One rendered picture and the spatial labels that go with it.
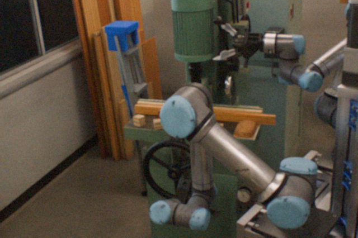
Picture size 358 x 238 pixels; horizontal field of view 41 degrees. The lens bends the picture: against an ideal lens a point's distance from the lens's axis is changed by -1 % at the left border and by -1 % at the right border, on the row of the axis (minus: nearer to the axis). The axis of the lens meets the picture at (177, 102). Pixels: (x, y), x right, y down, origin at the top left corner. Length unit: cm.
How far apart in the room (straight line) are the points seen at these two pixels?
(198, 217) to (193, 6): 86
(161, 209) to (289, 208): 44
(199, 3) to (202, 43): 17
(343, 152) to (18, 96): 216
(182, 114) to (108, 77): 221
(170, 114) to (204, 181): 36
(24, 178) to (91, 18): 121
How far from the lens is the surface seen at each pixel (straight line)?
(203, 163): 164
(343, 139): 171
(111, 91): 359
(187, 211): 163
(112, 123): 367
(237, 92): 231
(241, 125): 208
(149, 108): 230
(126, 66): 299
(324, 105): 209
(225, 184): 218
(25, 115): 331
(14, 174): 332
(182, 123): 140
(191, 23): 201
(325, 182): 210
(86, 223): 317
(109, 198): 337
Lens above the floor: 184
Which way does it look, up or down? 23 degrees down
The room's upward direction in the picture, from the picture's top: 4 degrees counter-clockwise
